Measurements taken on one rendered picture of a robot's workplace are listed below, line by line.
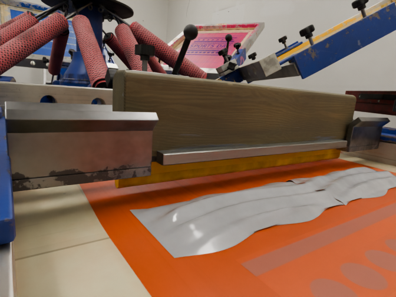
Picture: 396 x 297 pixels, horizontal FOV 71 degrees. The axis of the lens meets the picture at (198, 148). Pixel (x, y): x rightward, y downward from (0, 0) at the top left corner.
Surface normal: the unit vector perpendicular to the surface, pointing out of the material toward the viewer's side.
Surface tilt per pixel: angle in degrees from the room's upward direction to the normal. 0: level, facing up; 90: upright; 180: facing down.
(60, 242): 0
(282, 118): 90
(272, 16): 90
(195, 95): 90
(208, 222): 33
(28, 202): 0
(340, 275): 0
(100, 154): 90
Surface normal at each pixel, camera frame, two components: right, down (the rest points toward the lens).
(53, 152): 0.56, 0.21
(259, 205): 0.35, -0.70
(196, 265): 0.07, -0.98
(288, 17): -0.82, 0.05
